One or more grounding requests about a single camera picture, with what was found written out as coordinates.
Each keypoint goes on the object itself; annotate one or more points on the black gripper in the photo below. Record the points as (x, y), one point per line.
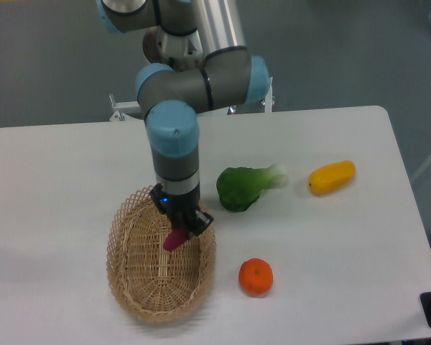
(182, 209)

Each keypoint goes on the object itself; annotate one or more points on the yellow mango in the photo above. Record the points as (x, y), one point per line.
(332, 177)

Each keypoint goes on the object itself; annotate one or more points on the purple sweet potato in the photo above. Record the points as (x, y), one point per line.
(174, 241)

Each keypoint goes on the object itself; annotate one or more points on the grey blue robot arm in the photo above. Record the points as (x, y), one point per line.
(172, 126)

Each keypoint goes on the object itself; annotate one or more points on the orange tangerine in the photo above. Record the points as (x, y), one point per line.
(255, 277)

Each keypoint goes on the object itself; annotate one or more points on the green bok choy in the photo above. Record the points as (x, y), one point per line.
(239, 187)

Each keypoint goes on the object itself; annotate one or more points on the woven wicker basket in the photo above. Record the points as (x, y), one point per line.
(146, 280)

